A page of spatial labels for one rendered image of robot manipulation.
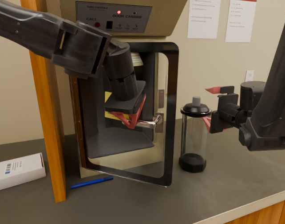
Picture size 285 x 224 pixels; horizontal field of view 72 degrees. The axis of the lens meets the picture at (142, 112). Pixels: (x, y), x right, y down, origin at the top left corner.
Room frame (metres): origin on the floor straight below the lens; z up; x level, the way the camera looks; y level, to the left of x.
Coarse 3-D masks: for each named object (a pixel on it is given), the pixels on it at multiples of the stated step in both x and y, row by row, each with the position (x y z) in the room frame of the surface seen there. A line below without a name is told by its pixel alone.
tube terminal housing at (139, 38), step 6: (114, 36) 0.63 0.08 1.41; (120, 36) 0.64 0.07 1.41; (126, 36) 0.65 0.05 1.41; (132, 36) 0.65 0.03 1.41; (138, 36) 0.66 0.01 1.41; (144, 36) 0.67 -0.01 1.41; (150, 36) 0.68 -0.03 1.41; (156, 36) 0.68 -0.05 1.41; (162, 36) 0.69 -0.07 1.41; (72, 108) 0.59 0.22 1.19; (84, 168) 0.59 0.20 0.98; (84, 174) 0.59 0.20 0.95; (90, 174) 0.59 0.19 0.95; (96, 174) 0.60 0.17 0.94
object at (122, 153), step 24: (144, 48) 0.50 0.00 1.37; (168, 48) 0.48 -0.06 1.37; (144, 72) 0.50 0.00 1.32; (168, 72) 0.48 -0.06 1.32; (96, 96) 0.55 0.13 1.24; (168, 96) 0.47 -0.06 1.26; (96, 120) 0.55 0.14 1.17; (120, 120) 0.52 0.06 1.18; (168, 120) 0.47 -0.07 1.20; (96, 144) 0.55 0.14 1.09; (120, 144) 0.52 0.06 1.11; (144, 144) 0.50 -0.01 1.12; (168, 144) 0.47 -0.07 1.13; (96, 168) 0.55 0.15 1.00; (120, 168) 0.52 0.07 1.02; (144, 168) 0.50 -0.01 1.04; (168, 168) 0.47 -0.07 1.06
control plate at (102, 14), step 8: (80, 8) 0.52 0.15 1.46; (88, 8) 0.53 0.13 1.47; (96, 8) 0.53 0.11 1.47; (104, 8) 0.54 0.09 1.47; (112, 8) 0.55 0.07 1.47; (120, 8) 0.55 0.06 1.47; (128, 8) 0.56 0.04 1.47; (136, 8) 0.57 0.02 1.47; (144, 8) 0.57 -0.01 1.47; (80, 16) 0.54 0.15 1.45; (88, 16) 0.54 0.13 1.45; (96, 16) 0.55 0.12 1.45; (104, 16) 0.56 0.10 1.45; (112, 16) 0.56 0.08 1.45; (120, 16) 0.57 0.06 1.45; (128, 16) 0.58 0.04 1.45; (136, 16) 0.58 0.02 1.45; (144, 16) 0.59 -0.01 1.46; (88, 24) 0.56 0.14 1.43; (104, 24) 0.57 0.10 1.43; (112, 24) 0.58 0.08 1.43; (144, 24) 0.61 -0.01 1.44; (128, 32) 0.61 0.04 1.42; (136, 32) 0.62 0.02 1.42
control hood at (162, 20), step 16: (64, 0) 0.50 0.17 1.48; (80, 0) 0.51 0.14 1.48; (96, 0) 0.52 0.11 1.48; (112, 0) 0.53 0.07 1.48; (128, 0) 0.54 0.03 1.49; (144, 0) 0.56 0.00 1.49; (160, 0) 0.57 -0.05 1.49; (176, 0) 0.58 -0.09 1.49; (64, 16) 0.53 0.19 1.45; (160, 16) 0.61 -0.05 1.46; (176, 16) 0.62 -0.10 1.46; (64, 32) 0.56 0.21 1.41; (112, 32) 0.60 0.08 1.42; (144, 32) 0.63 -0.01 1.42; (160, 32) 0.65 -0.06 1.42
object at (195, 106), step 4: (196, 96) 0.68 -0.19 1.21; (192, 100) 0.67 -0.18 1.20; (196, 100) 0.66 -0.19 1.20; (200, 100) 0.66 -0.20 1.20; (188, 104) 0.68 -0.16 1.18; (192, 104) 0.67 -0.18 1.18; (196, 104) 0.66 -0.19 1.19; (200, 104) 0.68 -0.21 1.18; (204, 104) 0.68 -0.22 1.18; (184, 108) 0.66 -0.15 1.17; (188, 108) 0.65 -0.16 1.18; (192, 108) 0.64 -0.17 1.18; (196, 108) 0.63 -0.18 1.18; (200, 108) 0.63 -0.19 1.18; (204, 108) 0.64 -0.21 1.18; (208, 108) 0.65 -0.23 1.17
